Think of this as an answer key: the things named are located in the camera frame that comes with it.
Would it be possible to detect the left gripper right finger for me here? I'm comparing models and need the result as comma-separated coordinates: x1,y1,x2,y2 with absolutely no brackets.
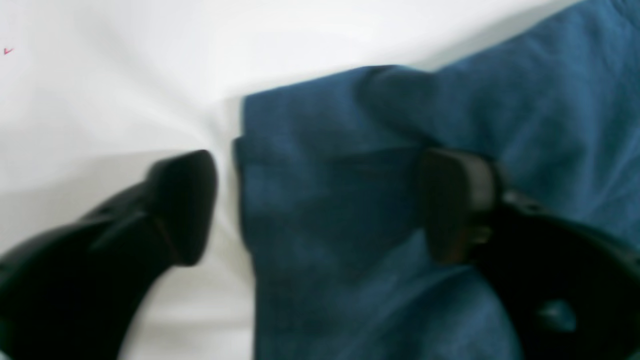
419,149,640,360

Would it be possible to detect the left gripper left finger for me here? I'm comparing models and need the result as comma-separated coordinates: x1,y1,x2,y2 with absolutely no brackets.
0,149,218,360

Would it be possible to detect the dark teal T-shirt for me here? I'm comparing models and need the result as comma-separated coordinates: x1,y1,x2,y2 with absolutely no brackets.
234,0,640,360

